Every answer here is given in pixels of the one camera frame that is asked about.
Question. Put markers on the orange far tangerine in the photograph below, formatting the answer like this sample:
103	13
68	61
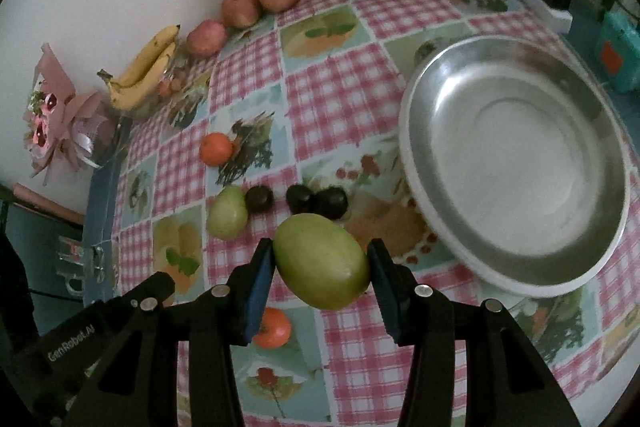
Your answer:
215	149

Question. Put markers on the lower yellow banana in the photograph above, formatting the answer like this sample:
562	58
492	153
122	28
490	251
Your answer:
126	99

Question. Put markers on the dark plum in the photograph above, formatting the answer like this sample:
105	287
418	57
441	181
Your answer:
259	199
331	203
300	199

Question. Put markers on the green pear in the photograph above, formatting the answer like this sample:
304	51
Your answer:
320	262
227	215

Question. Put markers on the white power strip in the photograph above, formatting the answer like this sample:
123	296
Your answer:
559	21

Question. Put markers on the red apple left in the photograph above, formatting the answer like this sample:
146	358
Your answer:
207	39

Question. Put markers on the yellow banana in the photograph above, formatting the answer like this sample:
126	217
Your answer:
126	99
144	59

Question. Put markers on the upper yellow banana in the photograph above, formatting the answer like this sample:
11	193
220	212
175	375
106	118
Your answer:
144	59

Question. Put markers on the teal tissue box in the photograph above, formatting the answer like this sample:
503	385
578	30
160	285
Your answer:
617	50

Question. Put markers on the pink flower bouquet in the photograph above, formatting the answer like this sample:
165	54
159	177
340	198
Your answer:
67	131

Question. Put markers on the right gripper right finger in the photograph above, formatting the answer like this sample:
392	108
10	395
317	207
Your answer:
507	381

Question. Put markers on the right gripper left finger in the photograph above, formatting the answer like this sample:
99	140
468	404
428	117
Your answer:
135	382

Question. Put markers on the glass fruit bowl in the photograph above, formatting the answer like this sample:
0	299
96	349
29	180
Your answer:
173	81

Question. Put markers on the orange persimmon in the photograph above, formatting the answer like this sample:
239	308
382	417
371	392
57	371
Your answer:
274	330

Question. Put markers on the red apple middle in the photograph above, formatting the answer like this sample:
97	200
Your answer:
240	14

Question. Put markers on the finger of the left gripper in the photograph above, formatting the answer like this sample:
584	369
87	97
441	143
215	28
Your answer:
158	286

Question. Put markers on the checkered fruit tablecloth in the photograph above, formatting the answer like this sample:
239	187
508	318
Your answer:
333	124

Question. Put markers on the steel round tray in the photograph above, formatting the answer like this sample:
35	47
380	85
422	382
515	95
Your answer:
517	162

